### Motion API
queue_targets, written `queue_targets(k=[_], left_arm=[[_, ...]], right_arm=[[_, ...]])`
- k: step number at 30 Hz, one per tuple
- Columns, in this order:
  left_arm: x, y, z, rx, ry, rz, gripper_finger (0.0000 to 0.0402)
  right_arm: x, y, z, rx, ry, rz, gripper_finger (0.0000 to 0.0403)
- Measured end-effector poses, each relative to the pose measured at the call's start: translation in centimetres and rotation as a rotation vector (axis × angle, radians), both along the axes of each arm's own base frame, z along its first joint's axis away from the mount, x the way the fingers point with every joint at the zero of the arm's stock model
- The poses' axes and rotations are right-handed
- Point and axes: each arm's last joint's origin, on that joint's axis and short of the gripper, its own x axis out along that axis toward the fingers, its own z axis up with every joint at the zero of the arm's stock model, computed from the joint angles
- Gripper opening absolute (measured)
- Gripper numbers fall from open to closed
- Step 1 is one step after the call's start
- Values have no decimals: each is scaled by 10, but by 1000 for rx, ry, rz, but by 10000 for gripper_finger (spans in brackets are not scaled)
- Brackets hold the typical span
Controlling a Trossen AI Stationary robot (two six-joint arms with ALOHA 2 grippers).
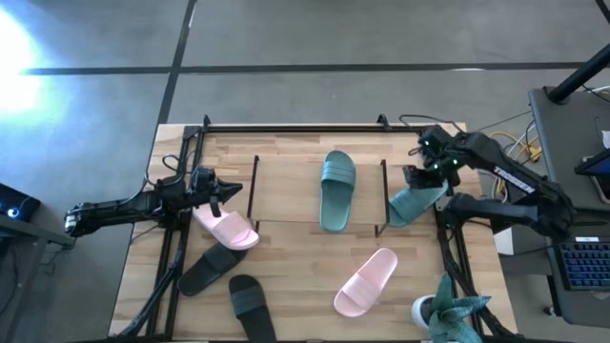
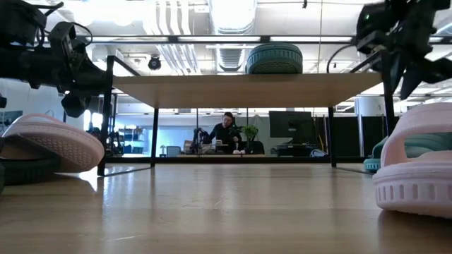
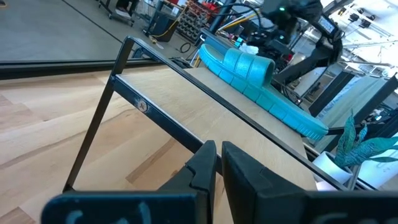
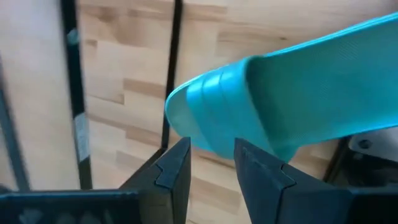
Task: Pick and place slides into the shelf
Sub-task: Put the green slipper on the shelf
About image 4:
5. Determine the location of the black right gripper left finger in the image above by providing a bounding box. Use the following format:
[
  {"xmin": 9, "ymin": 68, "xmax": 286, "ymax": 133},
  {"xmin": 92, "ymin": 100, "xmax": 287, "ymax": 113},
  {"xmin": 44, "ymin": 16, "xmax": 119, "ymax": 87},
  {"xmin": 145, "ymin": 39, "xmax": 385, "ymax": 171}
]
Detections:
[{"xmin": 119, "ymin": 136, "xmax": 192, "ymax": 224}]

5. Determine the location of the black aluminium table frame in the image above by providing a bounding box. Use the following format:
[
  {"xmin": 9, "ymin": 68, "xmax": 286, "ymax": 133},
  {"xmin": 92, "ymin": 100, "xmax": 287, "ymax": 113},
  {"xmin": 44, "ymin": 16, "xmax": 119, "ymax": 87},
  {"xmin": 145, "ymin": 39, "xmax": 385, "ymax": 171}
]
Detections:
[{"xmin": 322, "ymin": 136, "xmax": 398, "ymax": 191}]

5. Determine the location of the green rubber slide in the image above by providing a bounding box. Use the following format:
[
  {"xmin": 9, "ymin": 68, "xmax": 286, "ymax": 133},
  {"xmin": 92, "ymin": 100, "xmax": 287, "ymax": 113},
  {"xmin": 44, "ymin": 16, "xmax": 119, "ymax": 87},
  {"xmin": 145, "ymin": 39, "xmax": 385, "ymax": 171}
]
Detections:
[{"xmin": 164, "ymin": 12, "xmax": 398, "ymax": 163}]

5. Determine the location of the wooden shelf with black frame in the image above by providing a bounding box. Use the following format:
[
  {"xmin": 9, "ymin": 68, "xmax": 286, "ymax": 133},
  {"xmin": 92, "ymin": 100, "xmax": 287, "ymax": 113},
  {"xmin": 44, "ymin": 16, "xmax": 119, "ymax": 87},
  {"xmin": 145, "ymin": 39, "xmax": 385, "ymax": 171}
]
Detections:
[{"xmin": 0, "ymin": 0, "xmax": 185, "ymax": 192}]

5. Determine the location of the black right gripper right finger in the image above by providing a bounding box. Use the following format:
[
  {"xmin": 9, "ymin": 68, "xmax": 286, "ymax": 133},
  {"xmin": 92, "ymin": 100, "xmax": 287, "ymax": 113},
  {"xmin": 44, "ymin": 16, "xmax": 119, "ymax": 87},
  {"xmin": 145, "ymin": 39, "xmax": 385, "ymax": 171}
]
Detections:
[{"xmin": 233, "ymin": 138, "xmax": 355, "ymax": 224}]

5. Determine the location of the grey metal mount plate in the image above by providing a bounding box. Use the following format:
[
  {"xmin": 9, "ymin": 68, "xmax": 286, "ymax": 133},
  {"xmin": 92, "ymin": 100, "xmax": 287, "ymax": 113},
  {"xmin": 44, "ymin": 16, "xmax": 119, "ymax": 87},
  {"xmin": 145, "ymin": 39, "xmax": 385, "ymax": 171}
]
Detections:
[{"xmin": 347, "ymin": 126, "xmax": 398, "ymax": 164}]

